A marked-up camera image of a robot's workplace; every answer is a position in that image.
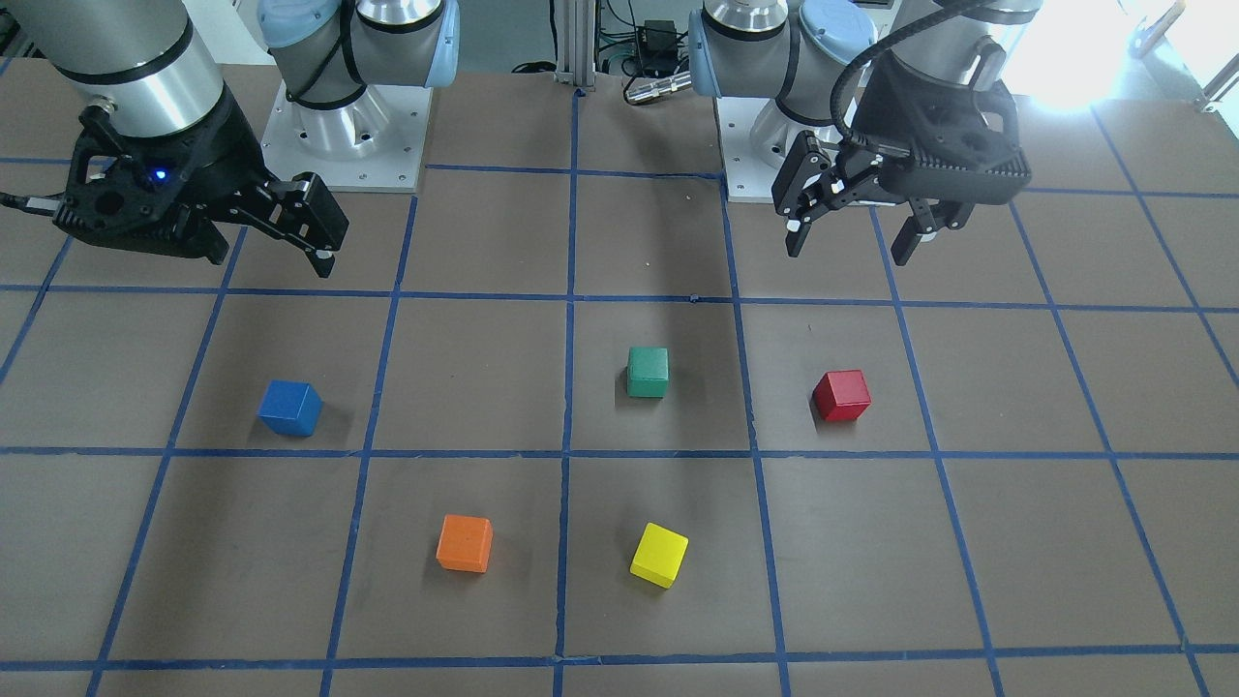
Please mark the black power adapter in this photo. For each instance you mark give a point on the black power adapter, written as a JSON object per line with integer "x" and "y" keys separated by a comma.
{"x": 657, "y": 43}

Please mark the green block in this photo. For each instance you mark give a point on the green block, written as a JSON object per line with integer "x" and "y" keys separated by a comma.
{"x": 647, "y": 374}

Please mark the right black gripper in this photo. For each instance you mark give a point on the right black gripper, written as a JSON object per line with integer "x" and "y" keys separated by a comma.
{"x": 221, "y": 145}

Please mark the red block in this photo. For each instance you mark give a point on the red block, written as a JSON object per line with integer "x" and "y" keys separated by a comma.
{"x": 841, "y": 396}

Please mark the blue block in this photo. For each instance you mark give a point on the blue block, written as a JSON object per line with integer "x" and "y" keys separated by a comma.
{"x": 290, "y": 408}

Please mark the orange block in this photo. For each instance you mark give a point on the orange block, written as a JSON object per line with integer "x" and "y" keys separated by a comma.
{"x": 465, "y": 543}

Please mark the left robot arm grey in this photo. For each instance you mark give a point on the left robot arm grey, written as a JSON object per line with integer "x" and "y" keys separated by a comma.
{"x": 812, "y": 57}

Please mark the yellow block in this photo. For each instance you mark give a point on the yellow block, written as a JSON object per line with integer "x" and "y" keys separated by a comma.
{"x": 659, "y": 555}

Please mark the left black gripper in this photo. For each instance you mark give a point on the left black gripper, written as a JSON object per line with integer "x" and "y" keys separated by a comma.
{"x": 879, "y": 108}

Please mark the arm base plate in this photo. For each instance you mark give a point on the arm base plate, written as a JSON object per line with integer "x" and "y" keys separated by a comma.
{"x": 755, "y": 137}
{"x": 377, "y": 160}

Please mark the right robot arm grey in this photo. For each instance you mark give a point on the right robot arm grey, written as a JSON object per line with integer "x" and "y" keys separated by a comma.
{"x": 147, "y": 59}

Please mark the aluminium frame post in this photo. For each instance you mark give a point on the aluminium frame post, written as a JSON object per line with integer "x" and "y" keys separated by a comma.
{"x": 575, "y": 32}

